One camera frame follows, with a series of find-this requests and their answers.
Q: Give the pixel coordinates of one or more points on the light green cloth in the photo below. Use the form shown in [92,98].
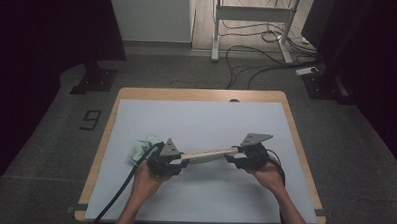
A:
[140,150]

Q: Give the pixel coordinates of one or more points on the light blue table mat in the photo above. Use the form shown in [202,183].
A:
[202,125]

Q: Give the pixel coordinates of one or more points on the black stand base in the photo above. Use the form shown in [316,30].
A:
[97,81]
[320,88]

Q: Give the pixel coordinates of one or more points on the dark curtain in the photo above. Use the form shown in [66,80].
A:
[381,65]
[28,52]

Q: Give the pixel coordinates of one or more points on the white power strip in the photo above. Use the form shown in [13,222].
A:
[306,71]

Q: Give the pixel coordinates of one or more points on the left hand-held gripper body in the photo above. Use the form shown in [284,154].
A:
[163,164]

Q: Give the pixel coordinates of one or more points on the black table grommet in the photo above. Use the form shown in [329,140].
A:
[234,100]

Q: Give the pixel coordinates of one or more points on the white partition panel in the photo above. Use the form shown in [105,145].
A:
[150,13]

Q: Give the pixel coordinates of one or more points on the black tape strip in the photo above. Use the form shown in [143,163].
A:
[80,207]
[320,213]

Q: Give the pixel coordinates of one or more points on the person's left hand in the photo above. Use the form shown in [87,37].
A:
[147,185]

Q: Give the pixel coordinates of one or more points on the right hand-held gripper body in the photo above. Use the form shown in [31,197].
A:
[255,155]

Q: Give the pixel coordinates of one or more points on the caterpillar picture book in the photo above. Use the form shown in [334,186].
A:
[210,155]

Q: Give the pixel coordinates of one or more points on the white desk frame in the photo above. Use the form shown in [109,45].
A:
[253,14]

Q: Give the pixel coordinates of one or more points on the person's right hand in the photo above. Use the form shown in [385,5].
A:
[269,178]

